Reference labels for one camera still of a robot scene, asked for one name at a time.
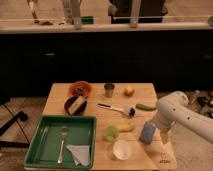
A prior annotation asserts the yellow banana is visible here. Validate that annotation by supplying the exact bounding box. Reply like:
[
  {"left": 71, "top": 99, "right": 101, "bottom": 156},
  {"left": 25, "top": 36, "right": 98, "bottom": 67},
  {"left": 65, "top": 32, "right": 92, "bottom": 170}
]
[{"left": 118, "top": 123, "right": 135, "bottom": 132}]

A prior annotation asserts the green cucumber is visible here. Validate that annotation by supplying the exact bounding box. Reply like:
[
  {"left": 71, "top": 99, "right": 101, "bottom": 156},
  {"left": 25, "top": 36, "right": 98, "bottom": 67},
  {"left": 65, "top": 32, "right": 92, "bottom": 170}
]
[{"left": 135, "top": 103, "right": 156, "bottom": 111}]

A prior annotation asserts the wooden block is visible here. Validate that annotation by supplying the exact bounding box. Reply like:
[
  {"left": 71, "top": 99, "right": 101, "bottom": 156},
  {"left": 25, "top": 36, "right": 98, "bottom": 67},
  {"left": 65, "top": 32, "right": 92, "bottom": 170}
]
[{"left": 69, "top": 96, "right": 85, "bottom": 113}]

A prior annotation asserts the dark brown bowl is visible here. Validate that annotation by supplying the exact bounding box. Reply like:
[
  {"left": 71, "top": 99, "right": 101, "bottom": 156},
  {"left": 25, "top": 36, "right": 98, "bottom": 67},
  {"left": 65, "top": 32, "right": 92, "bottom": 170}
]
[{"left": 64, "top": 96, "right": 87, "bottom": 115}]

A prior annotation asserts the blue sponge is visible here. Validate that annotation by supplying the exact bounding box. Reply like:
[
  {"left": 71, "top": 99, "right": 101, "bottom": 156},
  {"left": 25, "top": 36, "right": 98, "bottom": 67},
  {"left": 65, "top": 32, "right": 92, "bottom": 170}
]
[{"left": 140, "top": 122, "right": 156, "bottom": 144}]

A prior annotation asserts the folded grey cloth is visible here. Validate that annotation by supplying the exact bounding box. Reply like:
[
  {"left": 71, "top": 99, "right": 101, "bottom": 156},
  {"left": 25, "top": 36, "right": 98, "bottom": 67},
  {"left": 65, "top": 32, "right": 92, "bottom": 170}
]
[{"left": 66, "top": 145, "right": 90, "bottom": 166}]

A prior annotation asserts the orange bowl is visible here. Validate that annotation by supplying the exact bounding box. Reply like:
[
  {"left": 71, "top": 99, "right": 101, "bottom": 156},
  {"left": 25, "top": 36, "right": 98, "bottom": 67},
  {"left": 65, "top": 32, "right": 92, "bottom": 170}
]
[{"left": 69, "top": 81, "right": 91, "bottom": 98}]

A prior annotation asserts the green plastic cup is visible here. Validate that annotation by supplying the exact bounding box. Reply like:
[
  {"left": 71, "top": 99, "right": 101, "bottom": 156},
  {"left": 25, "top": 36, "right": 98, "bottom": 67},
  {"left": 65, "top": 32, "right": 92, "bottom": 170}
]
[{"left": 104, "top": 126, "right": 119, "bottom": 142}]

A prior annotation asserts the wooden table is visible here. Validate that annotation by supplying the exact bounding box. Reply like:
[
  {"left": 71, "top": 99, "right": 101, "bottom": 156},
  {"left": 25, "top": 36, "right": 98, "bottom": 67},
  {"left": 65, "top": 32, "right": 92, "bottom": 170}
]
[{"left": 23, "top": 82, "right": 178, "bottom": 171}]

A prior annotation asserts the black chair base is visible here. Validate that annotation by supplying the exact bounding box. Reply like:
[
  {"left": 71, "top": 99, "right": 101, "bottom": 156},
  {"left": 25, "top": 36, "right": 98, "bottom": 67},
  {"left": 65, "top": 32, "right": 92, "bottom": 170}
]
[{"left": 0, "top": 89, "right": 30, "bottom": 149}]

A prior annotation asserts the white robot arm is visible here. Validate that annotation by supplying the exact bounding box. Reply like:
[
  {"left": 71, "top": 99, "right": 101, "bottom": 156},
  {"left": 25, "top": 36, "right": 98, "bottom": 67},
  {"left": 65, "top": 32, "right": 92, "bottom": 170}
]
[{"left": 153, "top": 91, "right": 213, "bottom": 144}]

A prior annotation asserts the white small bowl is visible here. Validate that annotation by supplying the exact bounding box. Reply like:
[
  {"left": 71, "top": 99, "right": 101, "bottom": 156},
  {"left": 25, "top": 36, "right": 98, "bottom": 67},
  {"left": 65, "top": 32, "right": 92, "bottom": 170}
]
[{"left": 113, "top": 140, "right": 132, "bottom": 160}]

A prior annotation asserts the metal cup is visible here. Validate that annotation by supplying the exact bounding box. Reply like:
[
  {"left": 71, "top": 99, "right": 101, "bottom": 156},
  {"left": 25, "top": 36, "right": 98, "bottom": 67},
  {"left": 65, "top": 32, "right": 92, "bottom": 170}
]
[{"left": 104, "top": 83, "right": 115, "bottom": 98}]

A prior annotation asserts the green container on counter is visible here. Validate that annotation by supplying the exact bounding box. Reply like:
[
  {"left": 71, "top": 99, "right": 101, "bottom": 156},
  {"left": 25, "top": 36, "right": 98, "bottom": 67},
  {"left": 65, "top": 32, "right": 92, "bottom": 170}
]
[{"left": 81, "top": 16, "right": 94, "bottom": 24}]

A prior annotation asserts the green plastic tray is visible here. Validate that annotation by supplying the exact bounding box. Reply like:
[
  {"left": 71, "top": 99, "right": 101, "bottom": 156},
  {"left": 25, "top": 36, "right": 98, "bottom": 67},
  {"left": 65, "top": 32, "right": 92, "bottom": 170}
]
[{"left": 23, "top": 115, "right": 96, "bottom": 170}]

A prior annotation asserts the silver fork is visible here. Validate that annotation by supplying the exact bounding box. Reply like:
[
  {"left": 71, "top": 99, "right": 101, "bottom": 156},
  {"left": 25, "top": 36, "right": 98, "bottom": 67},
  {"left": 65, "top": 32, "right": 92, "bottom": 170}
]
[{"left": 57, "top": 126, "right": 68, "bottom": 164}]

